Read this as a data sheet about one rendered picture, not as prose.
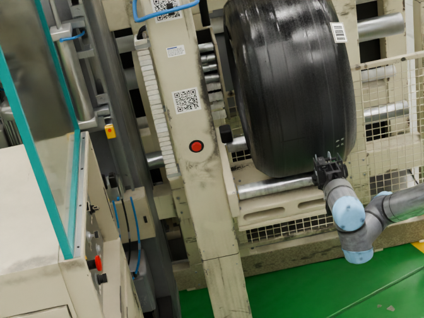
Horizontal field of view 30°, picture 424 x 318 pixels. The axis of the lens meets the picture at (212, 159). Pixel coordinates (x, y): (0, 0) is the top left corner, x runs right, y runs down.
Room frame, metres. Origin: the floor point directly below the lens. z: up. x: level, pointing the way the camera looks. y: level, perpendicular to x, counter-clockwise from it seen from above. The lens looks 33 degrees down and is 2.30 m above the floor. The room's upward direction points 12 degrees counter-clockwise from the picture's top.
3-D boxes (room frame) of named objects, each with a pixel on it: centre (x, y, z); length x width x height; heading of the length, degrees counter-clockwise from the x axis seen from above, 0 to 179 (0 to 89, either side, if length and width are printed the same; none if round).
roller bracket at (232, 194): (2.12, -0.04, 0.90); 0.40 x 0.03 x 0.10; 0
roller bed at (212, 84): (2.50, 0.01, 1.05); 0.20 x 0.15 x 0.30; 90
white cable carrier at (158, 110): (2.07, 0.12, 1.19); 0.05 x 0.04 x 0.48; 0
